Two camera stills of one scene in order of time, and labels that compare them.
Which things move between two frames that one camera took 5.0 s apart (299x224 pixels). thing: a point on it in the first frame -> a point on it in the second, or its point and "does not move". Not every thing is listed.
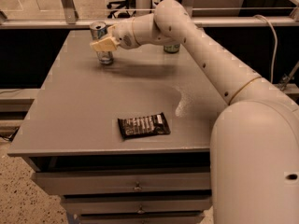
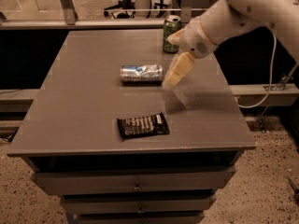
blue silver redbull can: [98, 29] -> [145, 73]
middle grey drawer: [118, 204] does not move
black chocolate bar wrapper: [143, 126] does not move
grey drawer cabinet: [126, 143] does not move
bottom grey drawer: [176, 217] does not move
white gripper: [122, 36] -> [196, 41]
